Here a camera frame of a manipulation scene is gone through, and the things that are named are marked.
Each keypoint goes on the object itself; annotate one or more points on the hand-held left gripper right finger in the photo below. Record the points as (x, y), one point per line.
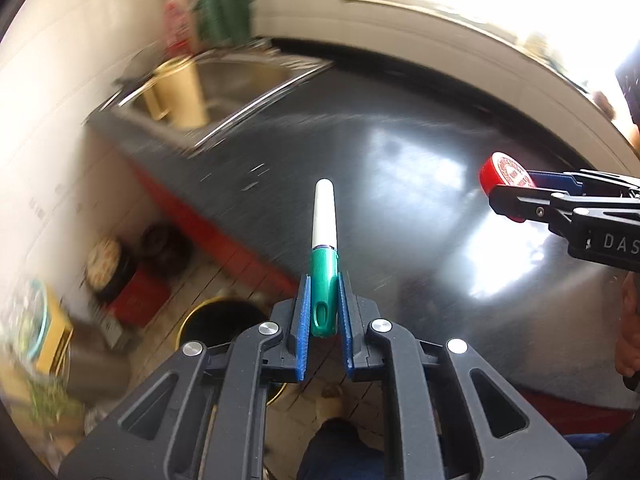
(345, 320)

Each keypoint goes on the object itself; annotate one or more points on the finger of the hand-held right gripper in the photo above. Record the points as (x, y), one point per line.
(550, 179)
(530, 207)

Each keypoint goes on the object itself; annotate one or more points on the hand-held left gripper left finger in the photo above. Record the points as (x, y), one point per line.
(302, 320)

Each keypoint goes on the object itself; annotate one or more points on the red round lid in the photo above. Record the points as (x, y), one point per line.
(500, 170)

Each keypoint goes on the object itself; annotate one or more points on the yellow rimmed trash bin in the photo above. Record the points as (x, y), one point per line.
(220, 320)

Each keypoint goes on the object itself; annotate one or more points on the green and white marker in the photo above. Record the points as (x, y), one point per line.
(324, 220)

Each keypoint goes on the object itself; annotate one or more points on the person's right hand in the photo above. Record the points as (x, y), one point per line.
(630, 335)

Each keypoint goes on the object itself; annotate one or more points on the person's beige shoe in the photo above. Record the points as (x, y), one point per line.
(330, 402)

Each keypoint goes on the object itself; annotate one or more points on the dark round pot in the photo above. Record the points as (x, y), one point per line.
(165, 247)

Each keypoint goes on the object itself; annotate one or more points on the red box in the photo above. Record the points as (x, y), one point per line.
(137, 300)

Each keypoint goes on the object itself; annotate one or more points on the round black pan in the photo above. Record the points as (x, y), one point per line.
(105, 265)

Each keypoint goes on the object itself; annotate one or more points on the grey bag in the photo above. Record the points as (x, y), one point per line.
(97, 365)

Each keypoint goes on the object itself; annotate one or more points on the steel sink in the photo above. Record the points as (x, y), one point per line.
(240, 85)

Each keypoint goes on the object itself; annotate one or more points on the yellow box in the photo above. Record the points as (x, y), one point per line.
(55, 330)

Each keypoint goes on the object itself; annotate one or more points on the yellow jug in sink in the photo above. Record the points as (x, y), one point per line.
(182, 95)

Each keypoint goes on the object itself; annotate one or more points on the green cloth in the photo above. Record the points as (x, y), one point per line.
(222, 12)

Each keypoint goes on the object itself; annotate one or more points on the red bottle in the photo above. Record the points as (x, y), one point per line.
(177, 22)

